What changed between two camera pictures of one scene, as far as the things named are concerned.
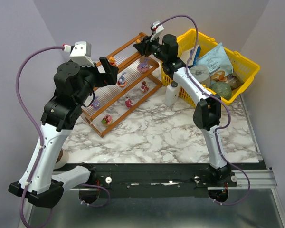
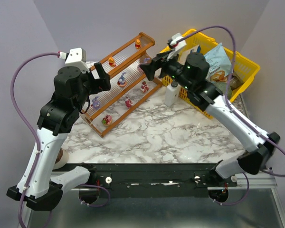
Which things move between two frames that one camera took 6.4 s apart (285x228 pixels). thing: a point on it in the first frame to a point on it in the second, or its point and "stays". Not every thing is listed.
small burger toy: [112, 61] stays
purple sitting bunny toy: [96, 104] stays
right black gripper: [144, 47] to [159, 63]
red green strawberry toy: [145, 87] stays
